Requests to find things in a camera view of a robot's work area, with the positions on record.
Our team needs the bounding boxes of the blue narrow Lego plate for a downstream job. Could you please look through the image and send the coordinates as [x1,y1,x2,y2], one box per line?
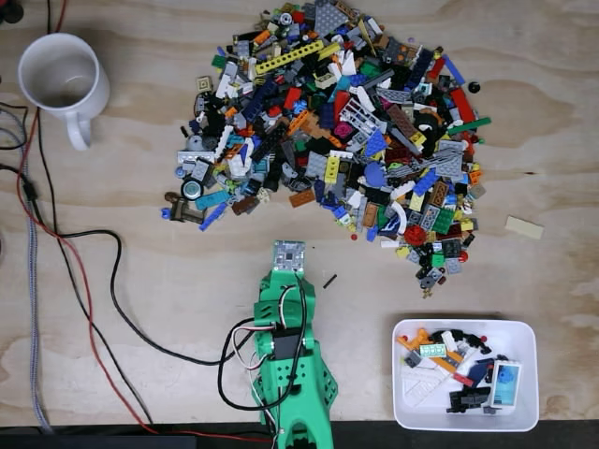
[197,201,229,233]

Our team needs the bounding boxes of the orange Lego brick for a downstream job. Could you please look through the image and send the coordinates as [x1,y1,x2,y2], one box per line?
[288,188,316,209]

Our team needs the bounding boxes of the cyan Lego tile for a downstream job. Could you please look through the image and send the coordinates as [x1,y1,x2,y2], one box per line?
[193,188,226,212]

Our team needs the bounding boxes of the brown Lego chest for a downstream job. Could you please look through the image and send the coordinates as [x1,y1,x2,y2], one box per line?
[163,191,208,224]

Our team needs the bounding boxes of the round black Lego wheel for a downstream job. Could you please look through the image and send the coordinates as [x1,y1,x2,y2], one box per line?
[181,177,207,202]

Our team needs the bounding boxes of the grey square Lego plate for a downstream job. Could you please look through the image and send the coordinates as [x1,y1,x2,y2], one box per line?
[305,151,329,181]

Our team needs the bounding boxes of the red round Lego piece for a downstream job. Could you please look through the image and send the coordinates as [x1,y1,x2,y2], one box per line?
[403,224,428,247]

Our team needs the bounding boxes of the white curved Lego arch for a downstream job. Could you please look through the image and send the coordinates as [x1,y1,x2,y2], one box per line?
[389,200,414,236]

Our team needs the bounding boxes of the blue round Lego dish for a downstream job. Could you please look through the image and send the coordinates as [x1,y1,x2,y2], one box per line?
[363,161,387,189]

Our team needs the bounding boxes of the light grey Lego beam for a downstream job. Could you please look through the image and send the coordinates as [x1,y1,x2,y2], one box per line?
[176,149,217,166]

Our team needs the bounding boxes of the blue Lego wedge plate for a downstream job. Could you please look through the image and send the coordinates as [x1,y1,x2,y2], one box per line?
[364,129,389,158]

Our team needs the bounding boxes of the blue Lego brick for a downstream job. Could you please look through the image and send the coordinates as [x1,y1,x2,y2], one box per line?
[411,167,442,197]

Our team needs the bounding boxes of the white Lego lattice fence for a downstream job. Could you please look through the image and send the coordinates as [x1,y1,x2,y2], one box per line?
[339,95,390,138]

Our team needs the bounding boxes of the black long Lego piece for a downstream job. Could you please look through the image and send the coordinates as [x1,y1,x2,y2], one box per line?
[446,389,490,414]

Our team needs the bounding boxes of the brown Lego plate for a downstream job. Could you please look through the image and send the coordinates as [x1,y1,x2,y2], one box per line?
[387,103,418,139]

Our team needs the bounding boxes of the white plastic bin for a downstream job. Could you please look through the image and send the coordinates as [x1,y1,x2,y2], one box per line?
[391,318,540,432]

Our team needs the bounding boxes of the yellow Lego beam with holes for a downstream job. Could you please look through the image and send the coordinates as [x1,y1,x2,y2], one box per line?
[255,39,326,77]

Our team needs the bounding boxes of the long green Lego plate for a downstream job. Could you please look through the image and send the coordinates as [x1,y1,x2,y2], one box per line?
[446,116,493,137]

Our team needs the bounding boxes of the long red Lego brick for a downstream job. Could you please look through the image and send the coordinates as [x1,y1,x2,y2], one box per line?
[449,87,476,123]

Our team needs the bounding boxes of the dark blue Lego plate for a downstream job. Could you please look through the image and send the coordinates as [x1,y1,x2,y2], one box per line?
[411,46,434,91]

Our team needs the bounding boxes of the blue long Lego bar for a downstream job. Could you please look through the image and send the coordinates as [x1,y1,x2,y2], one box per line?
[441,52,467,87]

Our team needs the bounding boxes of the white blue printed panel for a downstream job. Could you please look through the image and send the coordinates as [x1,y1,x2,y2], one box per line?
[488,359,523,409]

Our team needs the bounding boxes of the beige flat tile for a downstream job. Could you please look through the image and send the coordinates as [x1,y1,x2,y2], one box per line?
[504,214,546,241]

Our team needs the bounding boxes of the white ceramic mug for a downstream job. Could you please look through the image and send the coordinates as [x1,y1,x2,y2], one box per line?
[17,31,111,152]

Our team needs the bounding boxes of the large grey wedge plate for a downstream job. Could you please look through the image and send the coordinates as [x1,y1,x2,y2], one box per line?
[314,0,350,36]

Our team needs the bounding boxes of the camera circuit board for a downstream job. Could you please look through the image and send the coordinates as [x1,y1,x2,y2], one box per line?
[272,239,307,273]

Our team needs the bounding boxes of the orange Lego bracket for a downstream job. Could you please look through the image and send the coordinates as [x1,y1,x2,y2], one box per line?
[406,327,430,353]

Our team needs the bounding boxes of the black power cable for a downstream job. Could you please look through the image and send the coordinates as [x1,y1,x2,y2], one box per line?
[0,161,263,413]

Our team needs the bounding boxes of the grey braided cable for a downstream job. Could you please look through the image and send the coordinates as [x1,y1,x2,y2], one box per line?
[0,105,52,434]

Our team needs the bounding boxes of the black thin cable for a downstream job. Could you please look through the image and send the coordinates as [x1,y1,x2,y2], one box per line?
[36,0,154,426]

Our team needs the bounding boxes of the red thin cable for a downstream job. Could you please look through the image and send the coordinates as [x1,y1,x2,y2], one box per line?
[16,0,275,443]

